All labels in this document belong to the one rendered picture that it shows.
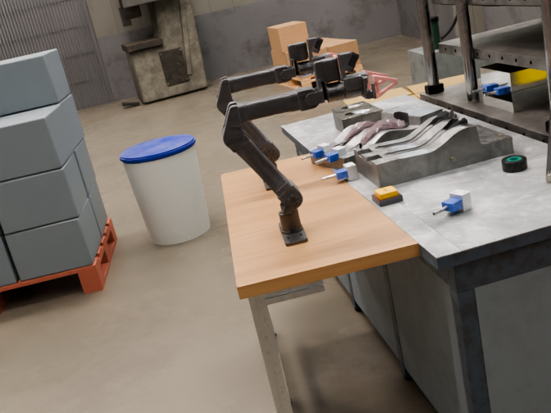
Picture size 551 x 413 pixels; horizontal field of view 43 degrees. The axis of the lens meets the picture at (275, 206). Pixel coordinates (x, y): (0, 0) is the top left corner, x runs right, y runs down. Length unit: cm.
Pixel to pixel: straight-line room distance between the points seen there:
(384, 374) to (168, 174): 226
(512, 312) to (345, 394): 96
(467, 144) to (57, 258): 264
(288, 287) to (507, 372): 67
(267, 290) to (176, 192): 275
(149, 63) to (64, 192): 719
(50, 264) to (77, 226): 29
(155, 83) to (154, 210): 671
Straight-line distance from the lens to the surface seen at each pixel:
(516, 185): 229
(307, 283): 193
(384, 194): 227
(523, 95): 321
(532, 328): 211
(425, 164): 247
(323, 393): 283
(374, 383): 284
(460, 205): 211
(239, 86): 265
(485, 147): 255
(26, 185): 422
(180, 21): 1130
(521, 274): 202
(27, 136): 415
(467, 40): 343
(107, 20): 1254
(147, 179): 461
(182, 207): 466
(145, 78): 1124
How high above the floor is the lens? 158
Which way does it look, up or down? 18 degrees down
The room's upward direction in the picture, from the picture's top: 13 degrees counter-clockwise
